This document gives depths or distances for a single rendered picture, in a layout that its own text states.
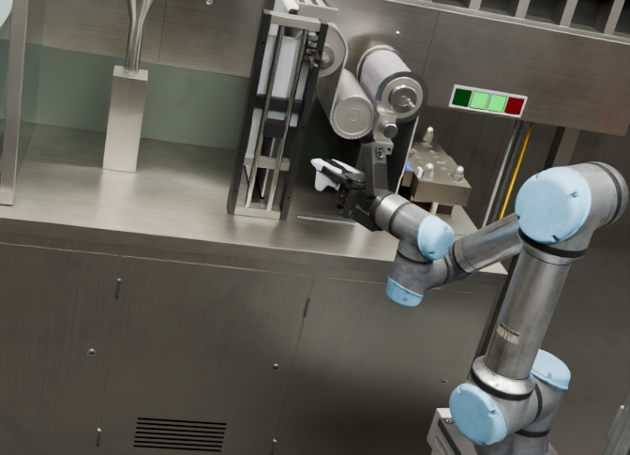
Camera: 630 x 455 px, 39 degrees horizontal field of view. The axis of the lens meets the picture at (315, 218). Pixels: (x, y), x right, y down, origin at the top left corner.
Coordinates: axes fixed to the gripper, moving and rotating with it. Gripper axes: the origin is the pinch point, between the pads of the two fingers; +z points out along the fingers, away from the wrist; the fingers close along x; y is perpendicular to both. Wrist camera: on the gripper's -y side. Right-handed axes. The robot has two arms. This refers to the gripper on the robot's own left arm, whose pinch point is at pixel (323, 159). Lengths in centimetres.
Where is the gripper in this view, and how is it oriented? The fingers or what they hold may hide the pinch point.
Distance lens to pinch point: 188.6
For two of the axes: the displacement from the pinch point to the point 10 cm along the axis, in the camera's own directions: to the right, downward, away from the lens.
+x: 6.9, -0.2, 7.2
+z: -6.5, -4.4, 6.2
